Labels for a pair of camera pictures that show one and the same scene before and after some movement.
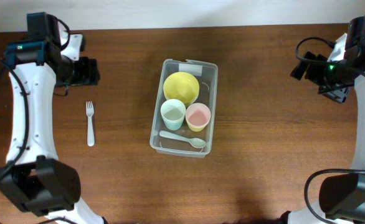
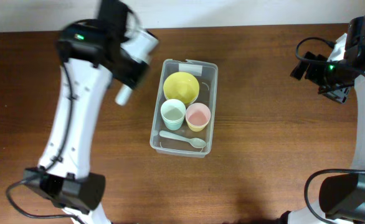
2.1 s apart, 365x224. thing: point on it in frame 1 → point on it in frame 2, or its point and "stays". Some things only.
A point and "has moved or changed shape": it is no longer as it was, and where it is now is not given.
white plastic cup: x=173 y=112 stays
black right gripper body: x=332 y=81 stays
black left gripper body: x=78 y=72 → x=134 y=73
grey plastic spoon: x=194 y=142 stays
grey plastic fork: x=90 y=111 has moved or changed shape
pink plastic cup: x=197 y=116 stays
